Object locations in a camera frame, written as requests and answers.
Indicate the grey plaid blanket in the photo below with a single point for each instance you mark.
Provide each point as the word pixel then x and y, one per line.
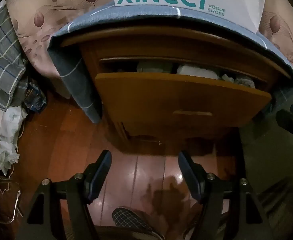
pixel 1 55

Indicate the white underwear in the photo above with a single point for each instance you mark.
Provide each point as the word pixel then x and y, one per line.
pixel 196 71

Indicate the wooden drawer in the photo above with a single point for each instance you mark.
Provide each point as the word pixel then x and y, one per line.
pixel 176 100

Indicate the checked slipper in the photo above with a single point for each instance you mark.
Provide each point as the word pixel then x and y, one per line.
pixel 131 221

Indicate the grey knit underwear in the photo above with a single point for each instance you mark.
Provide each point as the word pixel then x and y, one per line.
pixel 245 81

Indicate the leaf print curtain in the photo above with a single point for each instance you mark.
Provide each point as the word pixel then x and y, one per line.
pixel 61 12

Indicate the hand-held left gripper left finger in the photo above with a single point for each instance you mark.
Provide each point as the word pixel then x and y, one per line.
pixel 100 177

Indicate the blue checked cloth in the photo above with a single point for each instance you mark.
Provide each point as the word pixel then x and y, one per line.
pixel 106 17

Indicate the blue packet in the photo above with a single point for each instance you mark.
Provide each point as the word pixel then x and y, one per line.
pixel 34 97

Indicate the wooden nightstand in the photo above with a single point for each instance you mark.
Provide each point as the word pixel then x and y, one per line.
pixel 161 47

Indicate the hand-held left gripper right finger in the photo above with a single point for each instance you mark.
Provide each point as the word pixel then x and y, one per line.
pixel 190 177

